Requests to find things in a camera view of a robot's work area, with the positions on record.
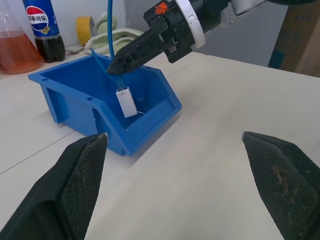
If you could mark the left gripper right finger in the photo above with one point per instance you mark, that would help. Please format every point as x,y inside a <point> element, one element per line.
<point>290,180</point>

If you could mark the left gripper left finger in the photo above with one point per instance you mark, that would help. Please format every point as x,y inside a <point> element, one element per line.
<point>50,195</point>

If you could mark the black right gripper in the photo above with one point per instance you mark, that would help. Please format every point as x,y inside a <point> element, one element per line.
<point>175,27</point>

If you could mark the white coupler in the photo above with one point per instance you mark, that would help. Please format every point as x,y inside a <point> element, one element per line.
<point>126,102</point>

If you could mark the blue plastic bin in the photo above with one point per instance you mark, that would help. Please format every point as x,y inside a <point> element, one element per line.
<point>75,100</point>

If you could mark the pale green towel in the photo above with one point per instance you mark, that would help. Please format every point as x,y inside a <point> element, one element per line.
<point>97,41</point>

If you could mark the yellow tape roll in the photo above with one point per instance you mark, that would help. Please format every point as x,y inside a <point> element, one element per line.
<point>82,30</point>

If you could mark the Pepsi cola bottle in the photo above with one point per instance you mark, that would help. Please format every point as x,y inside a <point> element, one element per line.
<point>40,20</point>

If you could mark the flask with orange liquid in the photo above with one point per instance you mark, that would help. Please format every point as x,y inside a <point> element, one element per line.
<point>15,50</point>

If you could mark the brown cardboard box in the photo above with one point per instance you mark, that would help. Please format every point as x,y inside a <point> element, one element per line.
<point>300,37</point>

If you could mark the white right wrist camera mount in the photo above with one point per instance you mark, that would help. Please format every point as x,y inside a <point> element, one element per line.
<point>195,25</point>

